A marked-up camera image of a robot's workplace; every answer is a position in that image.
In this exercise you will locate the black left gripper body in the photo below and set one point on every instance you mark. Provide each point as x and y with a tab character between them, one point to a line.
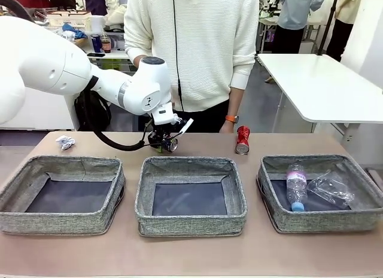
163	133

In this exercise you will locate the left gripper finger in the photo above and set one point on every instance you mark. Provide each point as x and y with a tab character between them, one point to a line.
160	148
177	135

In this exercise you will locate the crushed red can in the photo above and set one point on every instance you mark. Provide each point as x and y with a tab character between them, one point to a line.
242	140

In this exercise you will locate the white paper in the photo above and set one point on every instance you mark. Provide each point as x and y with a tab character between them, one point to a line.
66	142

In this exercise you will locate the clear bottle with pink label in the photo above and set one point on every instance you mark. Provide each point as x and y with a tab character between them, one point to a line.
296	188

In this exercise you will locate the clear plastic bottle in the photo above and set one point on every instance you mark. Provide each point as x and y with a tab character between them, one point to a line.
329	189

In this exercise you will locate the person's left forearm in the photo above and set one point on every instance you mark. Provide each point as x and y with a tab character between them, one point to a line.
236	100

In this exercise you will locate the person's left hand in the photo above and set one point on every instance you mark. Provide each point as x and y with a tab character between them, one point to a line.
228	128

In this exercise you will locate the person's right hand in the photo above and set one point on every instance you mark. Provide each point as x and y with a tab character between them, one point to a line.
138	61

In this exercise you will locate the orange wrist watch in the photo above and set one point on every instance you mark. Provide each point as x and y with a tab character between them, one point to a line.
232	118

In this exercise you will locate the black backpack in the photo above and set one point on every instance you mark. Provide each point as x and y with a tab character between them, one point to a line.
98	116

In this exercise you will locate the grey fabric basket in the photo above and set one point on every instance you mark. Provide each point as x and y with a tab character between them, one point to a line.
323	222
191	224
60	221

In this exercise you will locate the person in white sweater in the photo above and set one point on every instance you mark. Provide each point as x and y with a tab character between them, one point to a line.
203	50

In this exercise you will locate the white side table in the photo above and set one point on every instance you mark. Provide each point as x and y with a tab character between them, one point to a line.
119	54

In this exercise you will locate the black phone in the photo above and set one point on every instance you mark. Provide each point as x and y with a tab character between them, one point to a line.
96	54

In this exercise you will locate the dark drink cup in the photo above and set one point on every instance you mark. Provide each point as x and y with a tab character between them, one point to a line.
106	45

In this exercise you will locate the blue bottle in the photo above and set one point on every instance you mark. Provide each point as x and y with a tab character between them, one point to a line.
96	44

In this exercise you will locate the white tote bag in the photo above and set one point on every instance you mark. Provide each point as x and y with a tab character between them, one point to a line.
116	13

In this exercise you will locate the blue cloth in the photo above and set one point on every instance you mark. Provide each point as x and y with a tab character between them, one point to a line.
74	31

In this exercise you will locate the person in dark purple top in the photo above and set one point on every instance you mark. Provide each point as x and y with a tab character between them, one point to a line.
94	1

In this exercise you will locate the person in light blue shirt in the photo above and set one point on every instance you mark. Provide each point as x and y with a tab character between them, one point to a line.
299	15

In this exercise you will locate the black pole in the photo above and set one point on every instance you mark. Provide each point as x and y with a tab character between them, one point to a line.
327	24

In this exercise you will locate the person in cream top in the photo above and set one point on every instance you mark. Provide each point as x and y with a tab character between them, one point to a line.
344	21

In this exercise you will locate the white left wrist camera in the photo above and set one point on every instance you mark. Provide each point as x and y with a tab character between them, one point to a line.
186	126

